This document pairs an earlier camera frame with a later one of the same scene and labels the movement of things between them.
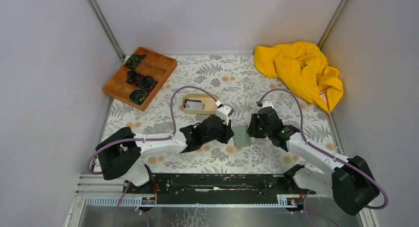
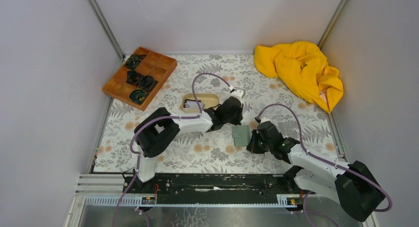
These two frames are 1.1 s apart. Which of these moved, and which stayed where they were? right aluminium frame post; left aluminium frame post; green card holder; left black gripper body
Moved: left black gripper body
Stayed: left aluminium frame post; right aluminium frame post; green card holder
